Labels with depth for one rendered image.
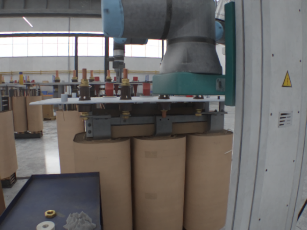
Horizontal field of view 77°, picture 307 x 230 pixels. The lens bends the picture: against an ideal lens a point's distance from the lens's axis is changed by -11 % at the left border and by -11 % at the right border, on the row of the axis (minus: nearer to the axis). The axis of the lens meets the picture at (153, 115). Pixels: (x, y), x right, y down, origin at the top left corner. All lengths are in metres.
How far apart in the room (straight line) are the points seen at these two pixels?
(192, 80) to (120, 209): 1.28
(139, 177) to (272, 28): 1.34
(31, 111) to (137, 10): 6.63
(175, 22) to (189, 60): 0.11
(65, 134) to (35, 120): 4.01
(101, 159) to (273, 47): 1.22
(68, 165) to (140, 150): 1.84
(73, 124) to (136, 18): 2.63
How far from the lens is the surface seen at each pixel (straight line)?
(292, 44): 0.76
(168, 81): 0.59
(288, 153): 0.78
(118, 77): 1.59
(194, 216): 1.97
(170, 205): 1.77
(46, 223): 1.00
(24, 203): 1.24
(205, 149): 1.72
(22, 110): 7.21
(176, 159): 1.63
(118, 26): 0.60
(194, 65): 0.58
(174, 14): 0.61
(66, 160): 3.26
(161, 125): 1.57
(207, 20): 0.64
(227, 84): 0.64
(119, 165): 1.54
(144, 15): 0.60
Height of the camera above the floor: 1.42
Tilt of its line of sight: 6 degrees down
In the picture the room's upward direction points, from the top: straight up
